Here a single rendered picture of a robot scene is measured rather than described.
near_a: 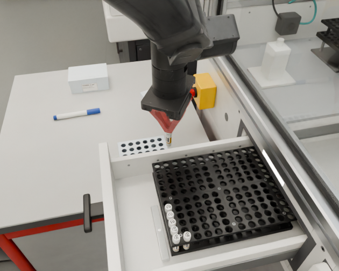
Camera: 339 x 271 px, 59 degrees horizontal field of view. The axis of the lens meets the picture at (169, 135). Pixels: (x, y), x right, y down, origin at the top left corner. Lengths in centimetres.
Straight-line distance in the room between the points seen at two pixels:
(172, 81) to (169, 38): 14
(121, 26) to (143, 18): 91
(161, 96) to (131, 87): 56
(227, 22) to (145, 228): 39
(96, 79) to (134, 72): 16
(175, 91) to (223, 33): 11
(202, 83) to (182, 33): 47
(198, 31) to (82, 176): 54
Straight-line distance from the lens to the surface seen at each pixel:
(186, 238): 50
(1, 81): 276
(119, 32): 121
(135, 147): 78
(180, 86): 48
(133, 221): 60
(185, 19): 32
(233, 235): 56
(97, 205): 55
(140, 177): 66
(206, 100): 80
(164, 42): 35
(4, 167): 88
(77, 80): 102
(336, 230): 47
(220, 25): 46
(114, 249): 48
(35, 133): 94
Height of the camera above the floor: 136
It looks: 45 degrees down
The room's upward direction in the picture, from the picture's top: straight up
